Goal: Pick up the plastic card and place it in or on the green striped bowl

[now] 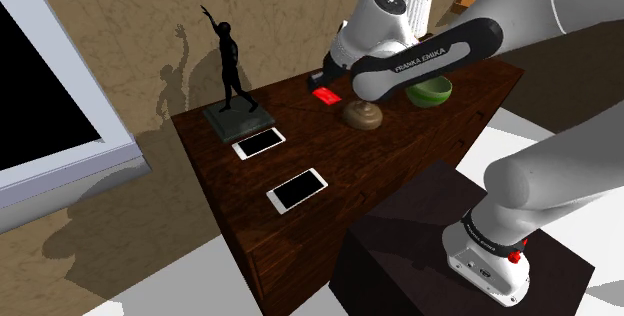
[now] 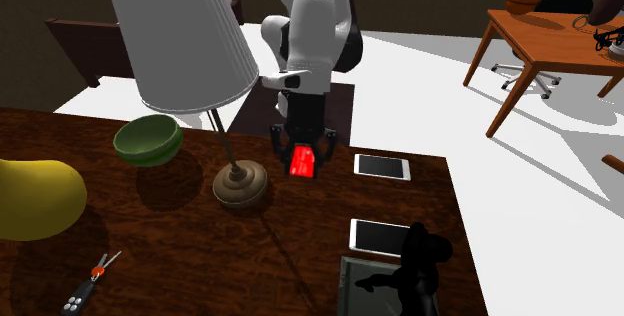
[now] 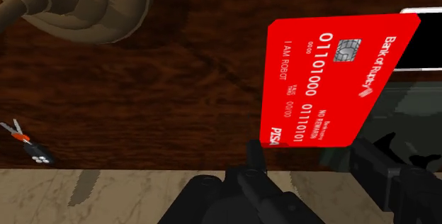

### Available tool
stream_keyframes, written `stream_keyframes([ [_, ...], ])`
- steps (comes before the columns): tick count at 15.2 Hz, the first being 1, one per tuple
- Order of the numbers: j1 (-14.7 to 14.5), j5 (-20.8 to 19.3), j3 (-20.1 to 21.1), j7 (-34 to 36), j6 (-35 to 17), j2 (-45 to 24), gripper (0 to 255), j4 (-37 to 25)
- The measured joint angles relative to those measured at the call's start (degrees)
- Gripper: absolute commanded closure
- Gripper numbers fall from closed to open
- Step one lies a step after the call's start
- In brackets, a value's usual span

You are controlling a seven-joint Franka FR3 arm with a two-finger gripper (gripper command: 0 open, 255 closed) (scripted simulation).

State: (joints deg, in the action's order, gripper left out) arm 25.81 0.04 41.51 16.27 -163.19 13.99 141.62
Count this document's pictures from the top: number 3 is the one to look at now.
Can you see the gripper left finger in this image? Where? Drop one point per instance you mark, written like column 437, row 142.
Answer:
column 257, row 181

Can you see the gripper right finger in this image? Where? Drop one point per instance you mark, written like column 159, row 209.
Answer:
column 390, row 178

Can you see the dark green block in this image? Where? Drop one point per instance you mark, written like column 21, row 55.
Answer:
column 404, row 109

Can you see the red bank card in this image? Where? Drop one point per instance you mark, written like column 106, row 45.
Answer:
column 331, row 81

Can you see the dark wooden table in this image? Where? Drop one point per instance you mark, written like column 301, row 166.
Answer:
column 155, row 95

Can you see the keys with black fob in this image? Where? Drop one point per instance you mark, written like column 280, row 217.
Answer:
column 34, row 150

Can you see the beige lamp base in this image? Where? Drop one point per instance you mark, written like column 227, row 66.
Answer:
column 86, row 5

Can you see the black tablet with white frame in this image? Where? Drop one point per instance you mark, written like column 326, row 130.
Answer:
column 423, row 40

